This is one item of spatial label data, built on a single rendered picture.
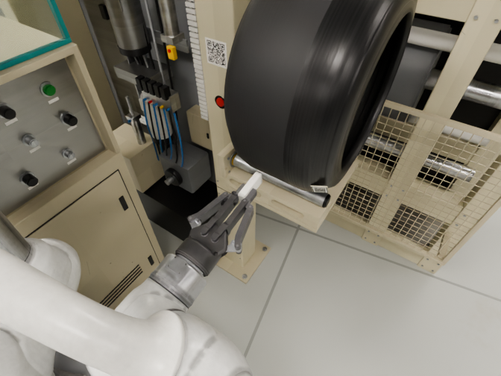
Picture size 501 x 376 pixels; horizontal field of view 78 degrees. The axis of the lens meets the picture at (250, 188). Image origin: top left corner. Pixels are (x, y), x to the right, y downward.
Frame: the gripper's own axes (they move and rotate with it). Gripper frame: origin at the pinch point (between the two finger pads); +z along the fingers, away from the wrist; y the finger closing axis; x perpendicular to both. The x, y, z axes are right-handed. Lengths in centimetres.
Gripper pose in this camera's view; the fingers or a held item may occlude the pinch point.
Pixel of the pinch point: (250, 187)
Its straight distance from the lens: 65.7
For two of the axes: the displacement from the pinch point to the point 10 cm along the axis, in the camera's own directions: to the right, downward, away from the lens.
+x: 0.8, 5.8, 8.1
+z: 5.5, -7.0, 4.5
